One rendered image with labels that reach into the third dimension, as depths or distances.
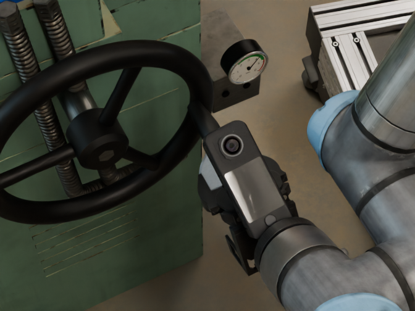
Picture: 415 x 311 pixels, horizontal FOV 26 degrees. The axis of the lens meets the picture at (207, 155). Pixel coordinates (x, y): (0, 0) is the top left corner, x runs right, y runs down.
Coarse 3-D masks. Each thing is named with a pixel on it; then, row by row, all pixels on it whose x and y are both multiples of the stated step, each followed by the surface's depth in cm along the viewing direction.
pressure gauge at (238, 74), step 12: (228, 48) 123; (240, 48) 123; (252, 48) 123; (228, 60) 123; (240, 60) 122; (252, 60) 124; (264, 60) 125; (228, 72) 123; (240, 72) 125; (252, 72) 126; (240, 84) 127
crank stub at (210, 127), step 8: (192, 104) 101; (200, 104) 101; (192, 112) 101; (200, 112) 100; (208, 112) 101; (200, 120) 100; (208, 120) 100; (200, 128) 100; (208, 128) 99; (216, 128) 99
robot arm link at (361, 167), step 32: (384, 64) 78; (352, 96) 85; (384, 96) 78; (320, 128) 85; (352, 128) 82; (384, 128) 79; (320, 160) 86; (352, 160) 82; (384, 160) 81; (352, 192) 83
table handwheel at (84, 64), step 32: (64, 64) 88; (96, 64) 88; (128, 64) 90; (160, 64) 93; (192, 64) 96; (32, 96) 88; (64, 96) 102; (192, 96) 102; (0, 128) 89; (96, 128) 97; (192, 128) 106; (32, 160) 98; (64, 160) 99; (96, 160) 99; (160, 160) 110; (0, 192) 98; (96, 192) 110; (128, 192) 110; (32, 224) 105
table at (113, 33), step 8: (104, 8) 103; (104, 16) 102; (112, 16) 102; (104, 24) 101; (112, 24) 101; (112, 32) 101; (120, 32) 101; (104, 40) 101; (112, 40) 101; (120, 40) 102; (80, 48) 100; (88, 48) 100; (40, 64) 99; (48, 64) 99; (16, 72) 98; (0, 80) 97; (8, 80) 98; (16, 80) 99; (0, 88) 98; (8, 88) 99; (16, 88) 100; (0, 96) 100
